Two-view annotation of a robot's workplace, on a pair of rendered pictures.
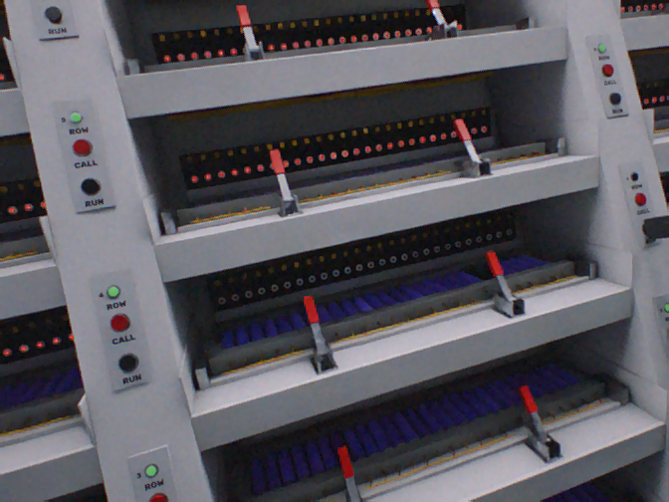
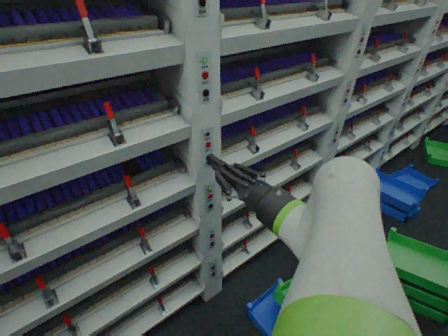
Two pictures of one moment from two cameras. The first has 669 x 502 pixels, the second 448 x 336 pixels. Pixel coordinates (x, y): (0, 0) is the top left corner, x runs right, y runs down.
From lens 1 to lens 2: 0.43 m
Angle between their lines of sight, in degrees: 44
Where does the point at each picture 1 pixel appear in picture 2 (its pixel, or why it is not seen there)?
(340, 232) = (16, 194)
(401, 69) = (54, 80)
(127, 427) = not seen: outside the picture
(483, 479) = (115, 267)
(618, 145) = (202, 118)
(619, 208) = (196, 150)
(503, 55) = (138, 64)
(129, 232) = not seen: outside the picture
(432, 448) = (93, 256)
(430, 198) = (83, 165)
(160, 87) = not seen: outside the picture
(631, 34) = (226, 46)
